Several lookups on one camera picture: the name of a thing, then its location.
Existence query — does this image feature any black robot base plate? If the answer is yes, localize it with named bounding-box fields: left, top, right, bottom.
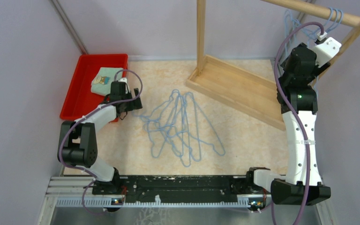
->
left=92, top=175, right=264, bottom=203

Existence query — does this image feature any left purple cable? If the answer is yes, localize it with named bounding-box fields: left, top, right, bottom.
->
left=58, top=69, right=144, bottom=216

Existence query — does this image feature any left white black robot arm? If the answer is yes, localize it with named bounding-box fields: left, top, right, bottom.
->
left=57, top=78, right=143, bottom=194

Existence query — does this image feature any wooden hanger rack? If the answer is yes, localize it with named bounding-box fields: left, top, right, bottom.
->
left=186, top=0, right=360, bottom=130

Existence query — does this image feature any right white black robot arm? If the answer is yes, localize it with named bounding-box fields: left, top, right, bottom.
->
left=245, top=43, right=331, bottom=206

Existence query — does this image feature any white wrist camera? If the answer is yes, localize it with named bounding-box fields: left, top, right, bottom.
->
left=118, top=77, right=129, bottom=89
left=311, top=32, right=342, bottom=68

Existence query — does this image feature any red plastic bin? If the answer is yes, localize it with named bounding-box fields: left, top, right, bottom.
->
left=60, top=53, right=128, bottom=120

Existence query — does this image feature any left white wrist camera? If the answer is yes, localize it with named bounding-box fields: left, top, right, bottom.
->
left=118, top=77, right=129, bottom=89

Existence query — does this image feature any aluminium frame rail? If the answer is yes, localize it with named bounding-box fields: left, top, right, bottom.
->
left=45, top=175, right=328, bottom=209

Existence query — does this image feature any folded light green cloth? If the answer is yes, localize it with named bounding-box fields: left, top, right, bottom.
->
left=90, top=67, right=123, bottom=96

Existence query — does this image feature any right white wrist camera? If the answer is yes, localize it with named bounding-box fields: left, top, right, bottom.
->
left=311, top=32, right=342, bottom=68

